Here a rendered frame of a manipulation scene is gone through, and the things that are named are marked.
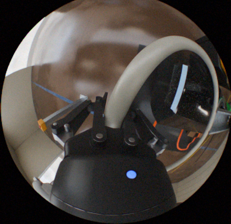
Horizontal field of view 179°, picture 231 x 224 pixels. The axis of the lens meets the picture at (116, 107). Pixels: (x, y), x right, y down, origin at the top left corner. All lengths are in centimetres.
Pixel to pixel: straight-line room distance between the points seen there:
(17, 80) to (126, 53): 575
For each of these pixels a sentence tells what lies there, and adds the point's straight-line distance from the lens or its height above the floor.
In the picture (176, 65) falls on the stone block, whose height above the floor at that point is 76.
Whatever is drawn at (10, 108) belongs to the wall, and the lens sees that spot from 626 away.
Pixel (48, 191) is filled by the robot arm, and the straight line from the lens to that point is 58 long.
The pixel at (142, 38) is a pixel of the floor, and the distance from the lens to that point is 145.
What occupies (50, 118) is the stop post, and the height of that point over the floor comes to 87.
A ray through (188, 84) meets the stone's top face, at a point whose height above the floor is 83.
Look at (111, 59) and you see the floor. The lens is 141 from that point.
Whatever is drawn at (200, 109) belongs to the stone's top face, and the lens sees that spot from 69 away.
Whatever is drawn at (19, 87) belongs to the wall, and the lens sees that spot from 598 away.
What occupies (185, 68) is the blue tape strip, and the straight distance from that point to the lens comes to 57.
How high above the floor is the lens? 129
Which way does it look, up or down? 61 degrees down
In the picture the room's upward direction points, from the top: 142 degrees counter-clockwise
